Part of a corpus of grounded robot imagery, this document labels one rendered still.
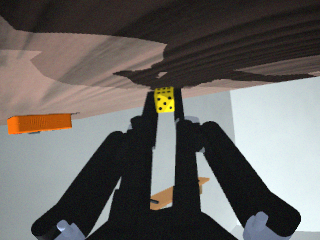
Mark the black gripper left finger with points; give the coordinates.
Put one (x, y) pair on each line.
(78, 210)

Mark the yellow die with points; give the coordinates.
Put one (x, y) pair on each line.
(164, 99)

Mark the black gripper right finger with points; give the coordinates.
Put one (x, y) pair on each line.
(264, 215)

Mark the orange pocket multimeter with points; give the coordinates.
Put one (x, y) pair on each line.
(31, 123)

